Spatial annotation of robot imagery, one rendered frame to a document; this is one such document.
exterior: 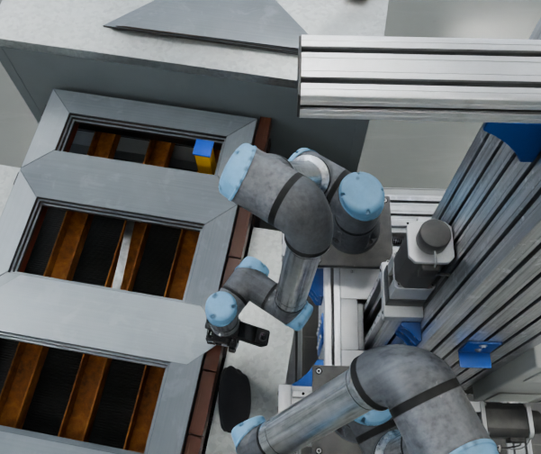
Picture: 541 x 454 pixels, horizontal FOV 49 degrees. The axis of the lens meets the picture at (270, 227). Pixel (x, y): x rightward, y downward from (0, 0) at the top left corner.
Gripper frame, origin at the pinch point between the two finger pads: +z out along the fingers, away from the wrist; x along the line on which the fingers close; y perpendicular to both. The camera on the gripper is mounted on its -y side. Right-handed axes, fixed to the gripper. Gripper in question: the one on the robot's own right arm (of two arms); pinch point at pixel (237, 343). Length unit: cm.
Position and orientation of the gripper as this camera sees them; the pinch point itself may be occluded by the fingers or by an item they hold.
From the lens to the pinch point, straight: 177.1
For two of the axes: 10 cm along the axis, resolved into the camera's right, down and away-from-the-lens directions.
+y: -9.8, -1.6, 0.8
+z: 0.1, 4.2, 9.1
